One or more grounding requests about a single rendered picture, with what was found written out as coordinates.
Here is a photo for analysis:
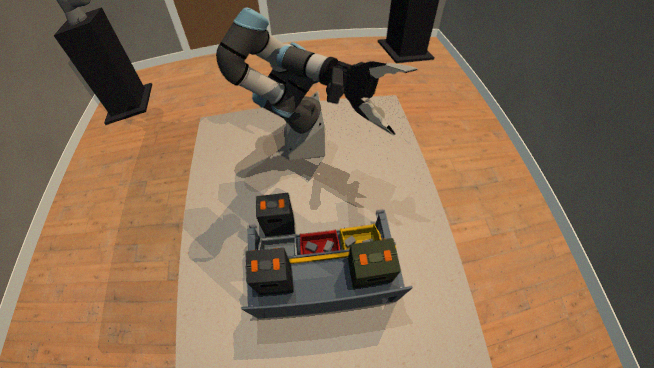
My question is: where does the red open bin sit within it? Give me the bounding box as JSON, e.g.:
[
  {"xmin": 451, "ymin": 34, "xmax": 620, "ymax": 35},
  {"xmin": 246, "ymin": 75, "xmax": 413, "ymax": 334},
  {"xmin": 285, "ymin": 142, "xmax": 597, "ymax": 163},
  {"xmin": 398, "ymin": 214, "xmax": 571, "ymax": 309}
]
[{"xmin": 300, "ymin": 229, "xmax": 340, "ymax": 255}]

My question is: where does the orange flat bar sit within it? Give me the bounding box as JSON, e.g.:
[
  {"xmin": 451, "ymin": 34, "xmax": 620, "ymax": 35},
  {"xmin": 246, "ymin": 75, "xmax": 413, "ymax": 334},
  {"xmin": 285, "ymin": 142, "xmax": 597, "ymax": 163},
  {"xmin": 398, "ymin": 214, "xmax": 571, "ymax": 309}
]
[{"xmin": 289, "ymin": 252, "xmax": 348, "ymax": 264}]

